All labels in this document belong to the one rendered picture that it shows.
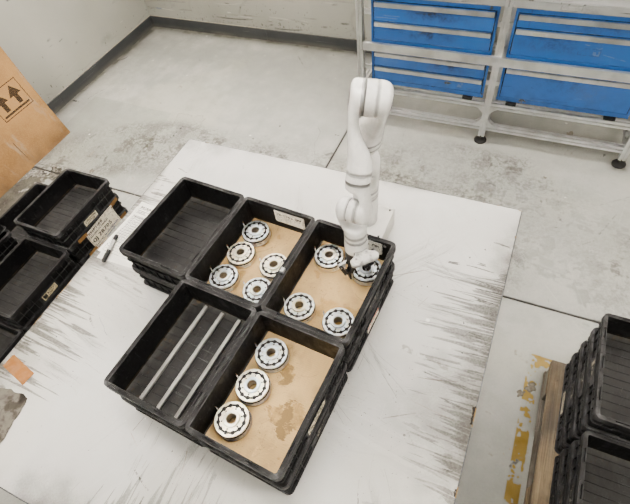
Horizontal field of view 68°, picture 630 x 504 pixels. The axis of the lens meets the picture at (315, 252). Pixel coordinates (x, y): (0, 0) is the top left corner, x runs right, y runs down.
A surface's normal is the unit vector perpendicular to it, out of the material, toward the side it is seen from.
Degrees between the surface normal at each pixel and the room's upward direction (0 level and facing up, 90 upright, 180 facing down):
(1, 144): 75
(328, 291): 0
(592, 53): 90
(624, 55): 90
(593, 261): 0
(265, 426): 0
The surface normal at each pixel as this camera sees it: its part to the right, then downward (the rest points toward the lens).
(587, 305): -0.11, -0.60
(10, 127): 0.86, 0.11
